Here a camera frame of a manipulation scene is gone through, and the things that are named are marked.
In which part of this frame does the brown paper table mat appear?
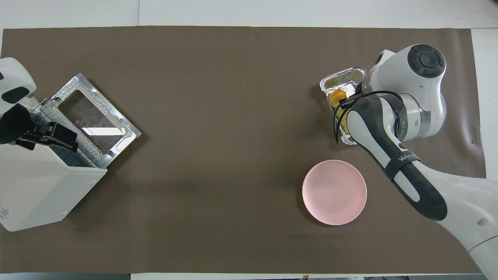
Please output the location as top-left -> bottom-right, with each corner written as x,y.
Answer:
0,26 -> 487,275

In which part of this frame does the metal wire oven rack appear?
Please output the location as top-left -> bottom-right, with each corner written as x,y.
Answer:
31,99 -> 107,168

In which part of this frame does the glass oven door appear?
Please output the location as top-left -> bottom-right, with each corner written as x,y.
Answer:
51,73 -> 142,158

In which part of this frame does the aluminium foil tray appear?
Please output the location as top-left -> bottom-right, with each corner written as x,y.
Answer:
320,67 -> 367,146

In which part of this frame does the white toaster oven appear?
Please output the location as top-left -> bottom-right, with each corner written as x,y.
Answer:
0,99 -> 108,232

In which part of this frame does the pink round plate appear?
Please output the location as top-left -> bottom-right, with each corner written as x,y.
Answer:
302,159 -> 368,226

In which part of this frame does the sliced yellow bread loaf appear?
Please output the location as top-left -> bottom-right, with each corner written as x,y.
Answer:
329,88 -> 351,131

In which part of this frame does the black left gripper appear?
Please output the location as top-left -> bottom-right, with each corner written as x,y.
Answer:
0,104 -> 79,153

